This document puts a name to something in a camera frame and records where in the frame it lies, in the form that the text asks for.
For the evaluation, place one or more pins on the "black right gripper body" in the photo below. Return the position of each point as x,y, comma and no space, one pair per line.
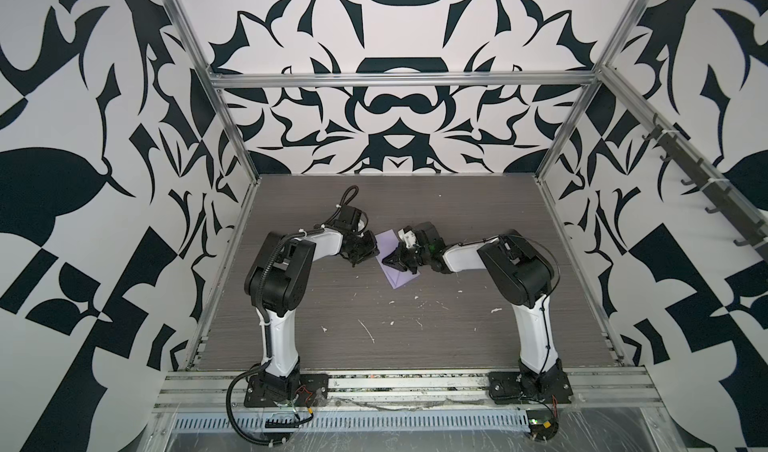
415,257

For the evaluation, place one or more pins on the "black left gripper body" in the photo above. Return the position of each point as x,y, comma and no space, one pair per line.
357,249

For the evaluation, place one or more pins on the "lilac square paper sheet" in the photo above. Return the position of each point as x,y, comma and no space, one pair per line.
387,243

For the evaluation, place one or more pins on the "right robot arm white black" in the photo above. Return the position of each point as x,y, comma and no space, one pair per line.
521,274

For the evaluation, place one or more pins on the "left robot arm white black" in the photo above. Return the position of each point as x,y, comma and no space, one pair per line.
278,281

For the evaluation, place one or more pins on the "small green circuit board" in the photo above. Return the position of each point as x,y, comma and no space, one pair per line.
543,426

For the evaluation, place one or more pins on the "aluminium horizontal back bar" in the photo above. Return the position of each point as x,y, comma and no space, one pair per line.
411,79

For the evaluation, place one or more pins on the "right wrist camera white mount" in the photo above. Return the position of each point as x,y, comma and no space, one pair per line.
408,238

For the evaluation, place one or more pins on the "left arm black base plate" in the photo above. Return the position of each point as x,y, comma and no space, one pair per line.
298,389

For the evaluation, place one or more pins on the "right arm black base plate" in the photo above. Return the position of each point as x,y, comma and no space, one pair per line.
551,387

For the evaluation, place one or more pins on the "aluminium frame corner post left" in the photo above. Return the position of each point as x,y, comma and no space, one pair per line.
177,15

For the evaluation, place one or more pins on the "aluminium frame corner post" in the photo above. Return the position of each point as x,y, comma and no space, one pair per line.
177,15
628,21

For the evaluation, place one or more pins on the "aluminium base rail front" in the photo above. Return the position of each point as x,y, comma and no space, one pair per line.
589,387

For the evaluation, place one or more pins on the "aluminium frame corner post right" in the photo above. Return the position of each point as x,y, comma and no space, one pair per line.
628,21

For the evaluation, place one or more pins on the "hook rail on right wall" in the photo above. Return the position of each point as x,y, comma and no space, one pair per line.
701,176

